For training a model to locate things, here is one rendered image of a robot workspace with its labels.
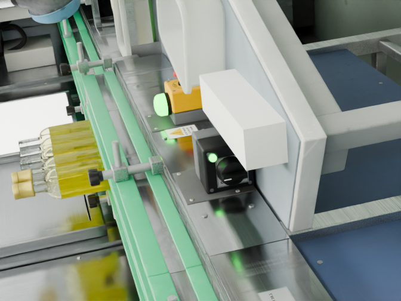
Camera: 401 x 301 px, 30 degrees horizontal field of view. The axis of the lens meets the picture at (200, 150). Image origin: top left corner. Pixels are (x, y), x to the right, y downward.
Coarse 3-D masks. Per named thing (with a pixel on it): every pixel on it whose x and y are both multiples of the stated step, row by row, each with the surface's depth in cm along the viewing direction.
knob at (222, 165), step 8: (224, 160) 117; (232, 160) 117; (216, 168) 118; (224, 168) 116; (232, 168) 116; (240, 168) 117; (224, 176) 115; (232, 176) 115; (240, 176) 116; (232, 184) 117
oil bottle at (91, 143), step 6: (90, 138) 174; (60, 144) 173; (66, 144) 173; (72, 144) 172; (78, 144) 172; (84, 144) 172; (90, 144) 171; (96, 144) 171; (48, 150) 170; (54, 150) 170; (60, 150) 170; (66, 150) 169; (72, 150) 170; (78, 150) 170; (42, 156) 170; (48, 156) 169; (42, 162) 170
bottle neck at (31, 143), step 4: (20, 140) 181; (24, 140) 180; (28, 140) 180; (32, 140) 180; (36, 140) 181; (20, 144) 180; (24, 144) 180; (28, 144) 180; (32, 144) 180; (36, 144) 180; (20, 148) 180; (24, 148) 180; (28, 148) 180; (32, 148) 181
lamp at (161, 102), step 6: (156, 96) 145; (162, 96) 145; (168, 96) 145; (156, 102) 144; (162, 102) 144; (168, 102) 144; (156, 108) 145; (162, 108) 144; (168, 108) 144; (162, 114) 145; (168, 114) 146
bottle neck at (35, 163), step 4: (40, 156) 171; (20, 160) 170; (24, 160) 170; (28, 160) 170; (32, 160) 170; (36, 160) 170; (40, 160) 170; (20, 164) 169; (24, 164) 170; (28, 164) 170; (32, 164) 170; (36, 164) 170; (40, 164) 170; (24, 168) 170; (28, 168) 170; (32, 168) 170; (36, 168) 171
